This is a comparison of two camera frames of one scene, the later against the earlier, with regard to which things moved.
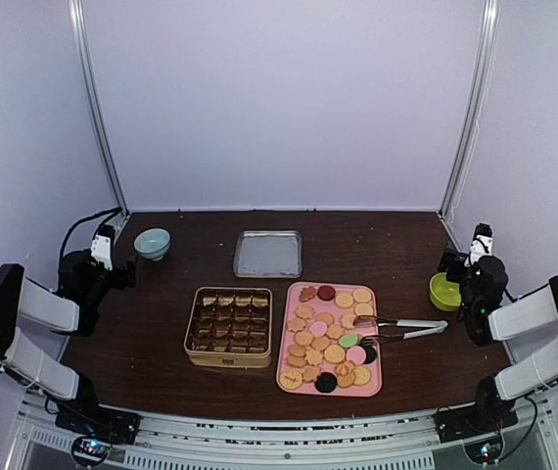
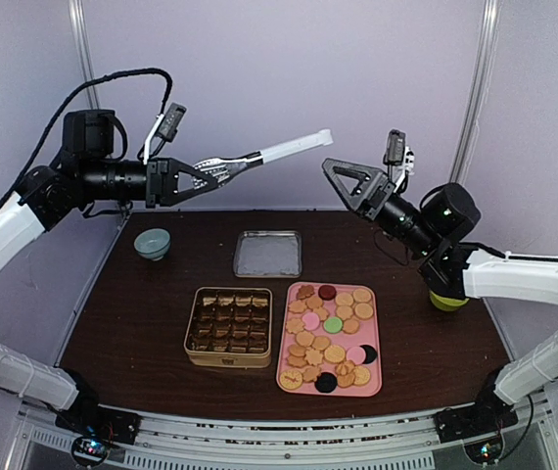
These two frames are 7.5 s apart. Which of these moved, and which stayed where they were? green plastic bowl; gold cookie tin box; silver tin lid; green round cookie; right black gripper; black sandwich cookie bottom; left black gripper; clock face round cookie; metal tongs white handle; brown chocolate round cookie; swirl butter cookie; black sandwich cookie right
Moved: green round cookie; metal tongs white handle; left black gripper; right black gripper
Stayed: green plastic bowl; black sandwich cookie right; swirl butter cookie; brown chocolate round cookie; gold cookie tin box; black sandwich cookie bottom; silver tin lid; clock face round cookie
